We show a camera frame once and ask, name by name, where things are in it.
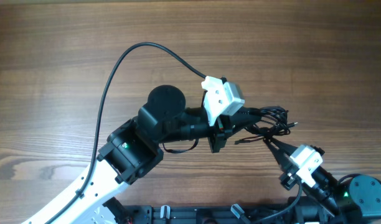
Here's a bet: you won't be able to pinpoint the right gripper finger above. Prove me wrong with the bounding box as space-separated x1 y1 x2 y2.
268 138 298 156
263 139 294 177

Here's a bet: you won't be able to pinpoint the black usb cables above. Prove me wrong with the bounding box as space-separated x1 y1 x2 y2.
233 106 299 146

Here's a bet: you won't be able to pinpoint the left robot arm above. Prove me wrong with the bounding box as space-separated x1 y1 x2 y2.
26 85 261 223

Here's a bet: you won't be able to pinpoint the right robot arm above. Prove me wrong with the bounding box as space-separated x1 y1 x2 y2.
264 138 381 223

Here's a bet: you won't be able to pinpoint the right camera black cable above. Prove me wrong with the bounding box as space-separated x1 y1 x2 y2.
252 182 303 224

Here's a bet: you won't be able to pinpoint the camera black cable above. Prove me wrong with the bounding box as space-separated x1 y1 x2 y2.
42 42 207 224
252 182 303 224

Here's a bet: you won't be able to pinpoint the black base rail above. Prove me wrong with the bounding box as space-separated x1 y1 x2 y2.
118 204 309 224

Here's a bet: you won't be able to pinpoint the left camera black cable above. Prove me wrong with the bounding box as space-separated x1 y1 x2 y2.
42 42 207 224

